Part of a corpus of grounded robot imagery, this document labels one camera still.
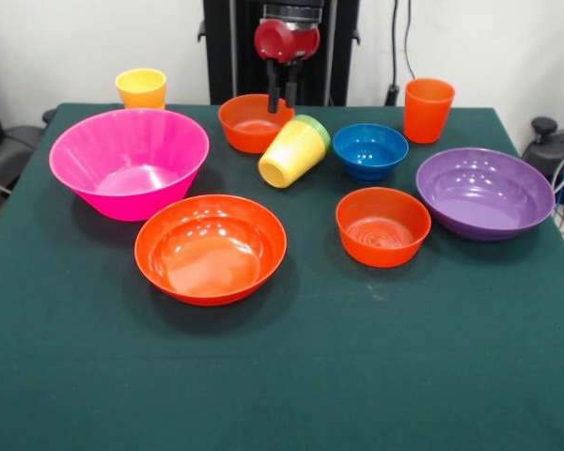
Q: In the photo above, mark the large orange plastic bowl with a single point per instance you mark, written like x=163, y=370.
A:
x=207, y=263

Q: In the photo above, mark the green plastic cup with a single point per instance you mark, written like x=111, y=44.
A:
x=324, y=131

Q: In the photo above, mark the light orange plastic cup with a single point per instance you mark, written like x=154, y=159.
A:
x=143, y=102

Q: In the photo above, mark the black stand base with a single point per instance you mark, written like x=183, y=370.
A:
x=14, y=150
x=543, y=155

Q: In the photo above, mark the dark green tablecloth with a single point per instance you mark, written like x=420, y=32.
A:
x=282, y=366

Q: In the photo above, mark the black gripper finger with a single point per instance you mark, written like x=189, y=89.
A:
x=291, y=89
x=274, y=94

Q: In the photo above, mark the yellow plastic cup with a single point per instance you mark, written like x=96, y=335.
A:
x=141, y=82
x=286, y=160

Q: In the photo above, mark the large pink plastic bowl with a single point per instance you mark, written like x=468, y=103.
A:
x=94, y=141

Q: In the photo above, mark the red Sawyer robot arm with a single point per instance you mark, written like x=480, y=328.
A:
x=291, y=9

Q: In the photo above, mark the small orange plastic bowl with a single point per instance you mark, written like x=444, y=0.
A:
x=242, y=136
x=380, y=253

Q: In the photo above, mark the blue plastic bowl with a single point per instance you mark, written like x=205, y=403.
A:
x=359, y=164

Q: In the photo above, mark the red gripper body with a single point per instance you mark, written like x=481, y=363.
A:
x=286, y=42

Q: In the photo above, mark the purple plastic bowl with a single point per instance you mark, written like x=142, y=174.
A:
x=484, y=206

